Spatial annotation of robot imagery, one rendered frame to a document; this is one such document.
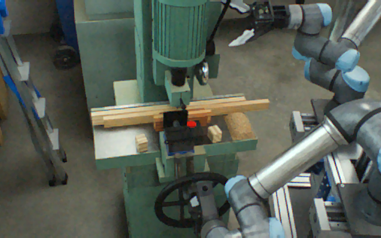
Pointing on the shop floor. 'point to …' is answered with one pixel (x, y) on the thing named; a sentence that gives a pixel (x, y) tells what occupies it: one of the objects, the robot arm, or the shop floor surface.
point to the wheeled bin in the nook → (65, 36)
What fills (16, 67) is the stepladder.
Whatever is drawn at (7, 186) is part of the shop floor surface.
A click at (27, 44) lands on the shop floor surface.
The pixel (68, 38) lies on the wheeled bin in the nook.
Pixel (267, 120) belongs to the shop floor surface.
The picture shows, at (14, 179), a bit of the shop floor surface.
